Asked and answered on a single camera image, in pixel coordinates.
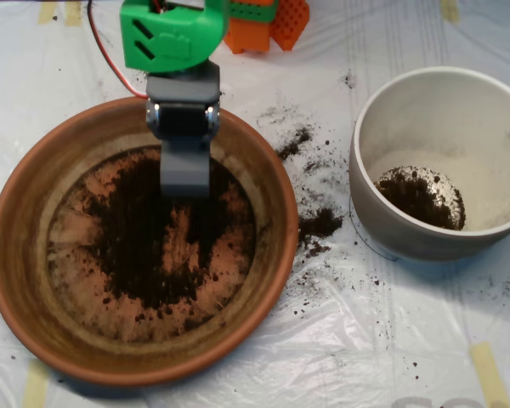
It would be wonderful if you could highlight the terracotta clay bowl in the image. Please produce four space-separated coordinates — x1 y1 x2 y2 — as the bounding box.
0 93 301 388

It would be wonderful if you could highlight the dark potting soil heap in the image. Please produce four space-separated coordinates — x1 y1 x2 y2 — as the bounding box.
373 165 468 231
84 156 239 310

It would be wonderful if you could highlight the beige masking tape strip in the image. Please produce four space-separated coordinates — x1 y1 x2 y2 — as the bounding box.
22 360 50 408
470 343 510 408
65 1 83 27
37 2 57 25
439 0 461 23

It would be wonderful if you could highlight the clear plastic cover sheet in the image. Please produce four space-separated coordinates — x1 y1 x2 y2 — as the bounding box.
0 0 510 408

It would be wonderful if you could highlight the white ceramic pot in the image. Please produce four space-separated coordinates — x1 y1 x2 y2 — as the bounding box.
348 66 510 262

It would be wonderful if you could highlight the spilled dark soil clump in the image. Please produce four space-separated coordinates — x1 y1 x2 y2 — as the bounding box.
299 207 344 239
275 125 315 162

